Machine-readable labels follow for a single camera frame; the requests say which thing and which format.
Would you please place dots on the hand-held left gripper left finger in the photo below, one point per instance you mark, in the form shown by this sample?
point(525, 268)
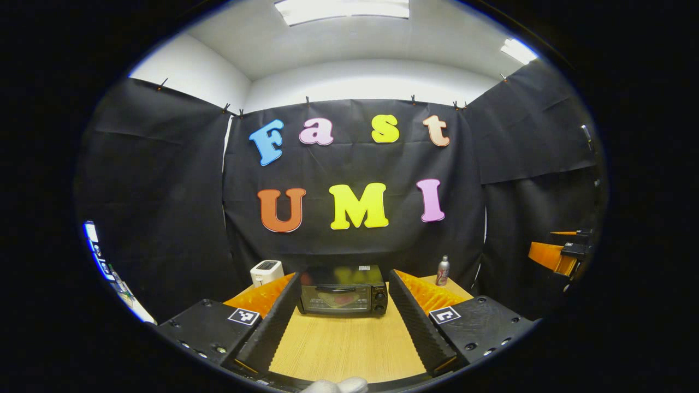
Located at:
point(276, 325)

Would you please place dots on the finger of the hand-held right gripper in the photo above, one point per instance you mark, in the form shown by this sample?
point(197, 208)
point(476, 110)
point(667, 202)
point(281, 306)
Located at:
point(546, 255)
point(568, 233)

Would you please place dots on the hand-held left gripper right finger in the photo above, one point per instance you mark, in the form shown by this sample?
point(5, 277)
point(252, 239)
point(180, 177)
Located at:
point(415, 322)

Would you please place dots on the pale green square plate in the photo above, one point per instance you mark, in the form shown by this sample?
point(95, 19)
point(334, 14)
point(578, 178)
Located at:
point(326, 300)

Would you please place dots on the pink round pastry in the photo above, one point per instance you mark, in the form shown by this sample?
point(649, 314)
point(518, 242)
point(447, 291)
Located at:
point(344, 300)

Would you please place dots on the black electric oven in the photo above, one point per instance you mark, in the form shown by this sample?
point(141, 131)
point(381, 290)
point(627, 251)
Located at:
point(338, 275)

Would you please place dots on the white toaster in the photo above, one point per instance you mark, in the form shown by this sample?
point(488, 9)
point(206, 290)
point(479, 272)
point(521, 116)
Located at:
point(265, 273)

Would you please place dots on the silver can with red label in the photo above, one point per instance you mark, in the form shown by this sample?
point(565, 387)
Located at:
point(442, 271)

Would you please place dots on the white side table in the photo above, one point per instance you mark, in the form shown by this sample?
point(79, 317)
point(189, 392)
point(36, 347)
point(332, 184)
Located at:
point(123, 297)

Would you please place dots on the ceiling light panel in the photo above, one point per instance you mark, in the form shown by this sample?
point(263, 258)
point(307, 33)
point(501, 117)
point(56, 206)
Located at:
point(519, 51)
point(341, 10)

